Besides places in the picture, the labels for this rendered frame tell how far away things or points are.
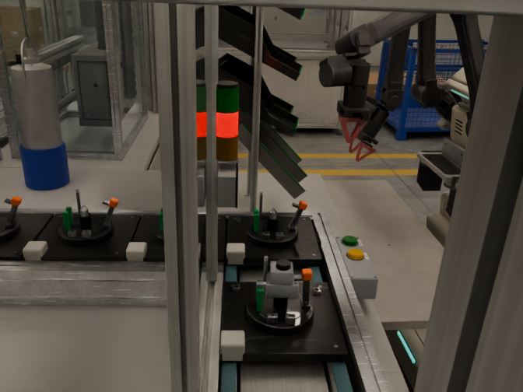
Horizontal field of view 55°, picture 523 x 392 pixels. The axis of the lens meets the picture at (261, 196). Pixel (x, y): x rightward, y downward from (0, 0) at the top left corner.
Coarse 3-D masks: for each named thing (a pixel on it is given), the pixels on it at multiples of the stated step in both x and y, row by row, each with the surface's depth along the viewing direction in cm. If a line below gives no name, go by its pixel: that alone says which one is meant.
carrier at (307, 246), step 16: (272, 208) 133; (240, 224) 142; (256, 224) 132; (272, 224) 133; (288, 224) 139; (304, 224) 143; (240, 240) 133; (256, 240) 130; (272, 240) 130; (288, 240) 130; (304, 240) 134; (240, 256) 125; (256, 256) 126; (272, 256) 126; (288, 256) 127; (304, 256) 127; (320, 256) 127
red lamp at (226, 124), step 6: (216, 114) 101; (222, 114) 100; (228, 114) 100; (234, 114) 101; (216, 120) 101; (222, 120) 101; (228, 120) 101; (234, 120) 101; (216, 126) 102; (222, 126) 101; (228, 126) 101; (234, 126) 102; (216, 132) 102; (222, 132) 102; (228, 132) 102; (234, 132) 102
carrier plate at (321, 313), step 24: (240, 288) 113; (312, 288) 114; (240, 312) 105; (264, 336) 99; (288, 336) 99; (312, 336) 99; (336, 336) 99; (264, 360) 95; (288, 360) 95; (312, 360) 95; (336, 360) 96
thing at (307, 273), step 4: (304, 268) 102; (308, 268) 102; (304, 272) 101; (308, 272) 101; (296, 276) 102; (300, 276) 102; (304, 276) 101; (308, 276) 101; (296, 280) 101; (300, 280) 101; (304, 280) 101; (308, 280) 101; (304, 284) 102; (308, 284) 102; (304, 288) 102; (308, 288) 102; (304, 292) 102; (308, 292) 103; (304, 296) 103; (308, 296) 103; (304, 300) 103; (308, 300) 103
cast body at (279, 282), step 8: (272, 264) 101; (280, 264) 99; (288, 264) 99; (272, 272) 99; (280, 272) 99; (288, 272) 99; (272, 280) 99; (280, 280) 99; (288, 280) 99; (256, 288) 102; (264, 288) 102; (272, 288) 100; (280, 288) 100; (288, 288) 100; (296, 288) 100; (272, 296) 101; (280, 296) 101; (288, 296) 101; (296, 296) 101
